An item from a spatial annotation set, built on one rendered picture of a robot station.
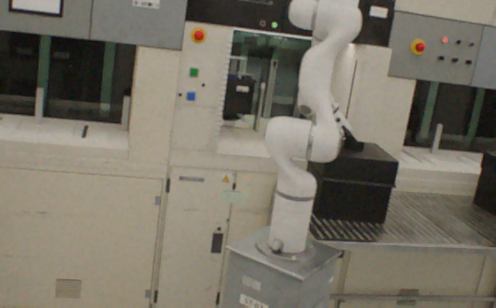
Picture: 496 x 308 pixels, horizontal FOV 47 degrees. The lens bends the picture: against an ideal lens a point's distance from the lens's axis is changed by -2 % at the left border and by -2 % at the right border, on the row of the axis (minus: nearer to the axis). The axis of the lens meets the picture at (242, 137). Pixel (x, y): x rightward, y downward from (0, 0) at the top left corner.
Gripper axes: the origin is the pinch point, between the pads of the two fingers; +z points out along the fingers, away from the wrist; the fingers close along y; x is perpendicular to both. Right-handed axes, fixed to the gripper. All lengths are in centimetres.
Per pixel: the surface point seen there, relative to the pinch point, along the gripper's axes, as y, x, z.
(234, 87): 77, 25, -31
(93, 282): 20, 125, -11
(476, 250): -29, -11, 52
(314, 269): -57, 36, 3
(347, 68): 41.0, -21.1, -13.2
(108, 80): 65, 71, -73
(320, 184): -10.7, 19.9, 1.6
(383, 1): 30, -48, -30
